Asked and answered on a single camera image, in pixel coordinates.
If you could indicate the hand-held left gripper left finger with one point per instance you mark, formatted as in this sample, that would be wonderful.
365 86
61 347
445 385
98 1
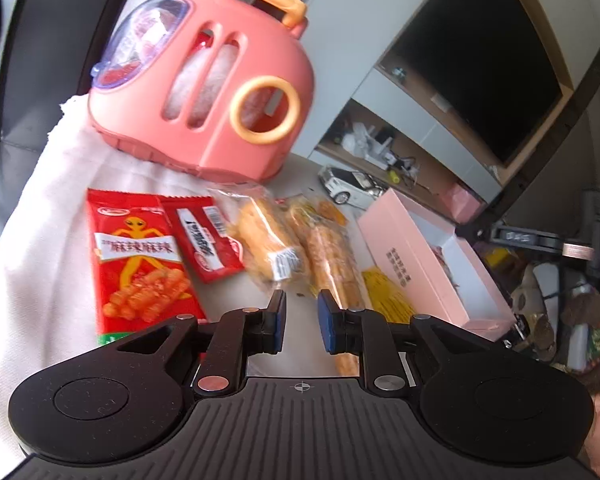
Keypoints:
278 320

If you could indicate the clear bread packet white label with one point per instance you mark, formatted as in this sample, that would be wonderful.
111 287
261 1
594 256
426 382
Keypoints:
260 230

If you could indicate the long clear bread packet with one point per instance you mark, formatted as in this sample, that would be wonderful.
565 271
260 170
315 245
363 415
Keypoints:
330 255

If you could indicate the pink cardboard box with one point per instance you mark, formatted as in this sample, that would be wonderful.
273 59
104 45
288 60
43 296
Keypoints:
405 240

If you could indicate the white toy car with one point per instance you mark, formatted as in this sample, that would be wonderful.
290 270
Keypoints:
345 185

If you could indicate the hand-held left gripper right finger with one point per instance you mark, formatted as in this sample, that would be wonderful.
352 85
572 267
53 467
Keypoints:
327 322

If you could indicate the white small appliance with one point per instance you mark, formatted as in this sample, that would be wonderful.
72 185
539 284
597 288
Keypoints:
365 140

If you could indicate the black television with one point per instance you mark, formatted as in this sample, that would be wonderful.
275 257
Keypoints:
480 60

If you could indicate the white cloth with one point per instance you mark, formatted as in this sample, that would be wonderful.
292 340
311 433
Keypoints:
45 240

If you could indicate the black metal stand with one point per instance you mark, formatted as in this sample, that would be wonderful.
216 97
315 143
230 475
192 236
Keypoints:
525 240

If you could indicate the brown plush toy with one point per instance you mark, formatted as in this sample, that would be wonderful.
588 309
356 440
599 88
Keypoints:
595 320

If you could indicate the large red snack packet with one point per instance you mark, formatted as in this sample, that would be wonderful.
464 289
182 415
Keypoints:
130 220

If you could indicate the yellow snack packet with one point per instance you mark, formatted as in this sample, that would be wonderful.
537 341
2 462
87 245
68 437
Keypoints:
385 292

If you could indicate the small red snack packet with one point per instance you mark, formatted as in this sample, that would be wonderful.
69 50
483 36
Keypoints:
205 245

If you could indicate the white television cabinet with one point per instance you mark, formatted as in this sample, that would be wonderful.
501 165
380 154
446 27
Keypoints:
410 110

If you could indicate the pink toy carrier case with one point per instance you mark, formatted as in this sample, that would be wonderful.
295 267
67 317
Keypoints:
275 45

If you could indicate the small pink box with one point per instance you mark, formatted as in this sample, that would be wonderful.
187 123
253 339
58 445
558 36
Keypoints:
460 200

